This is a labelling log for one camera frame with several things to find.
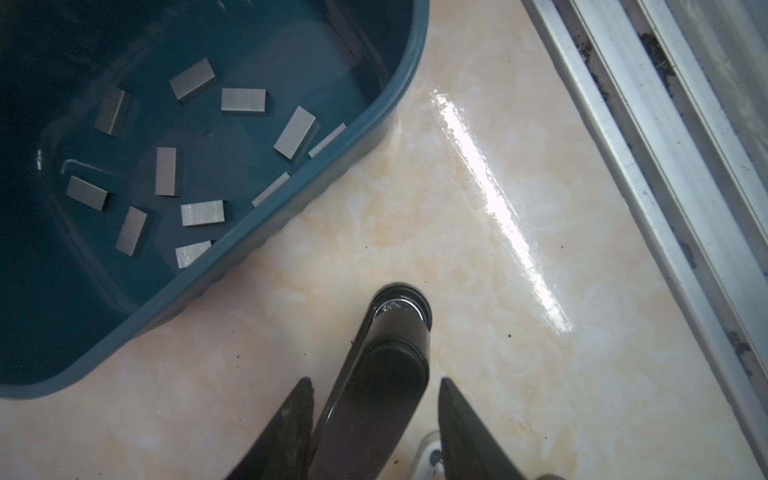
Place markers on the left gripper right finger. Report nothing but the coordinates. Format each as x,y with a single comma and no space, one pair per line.
469,451

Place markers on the aluminium front rail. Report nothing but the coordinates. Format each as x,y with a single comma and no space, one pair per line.
674,95

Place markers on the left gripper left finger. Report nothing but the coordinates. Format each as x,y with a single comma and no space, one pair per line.
282,449

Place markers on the teal plastic tray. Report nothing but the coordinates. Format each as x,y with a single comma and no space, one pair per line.
69,298

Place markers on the staple strip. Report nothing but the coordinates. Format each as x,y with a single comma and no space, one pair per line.
113,111
326,140
186,255
165,172
131,231
193,80
243,100
87,193
272,188
295,133
203,213

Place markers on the black stapler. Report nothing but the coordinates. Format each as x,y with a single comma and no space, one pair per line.
378,389

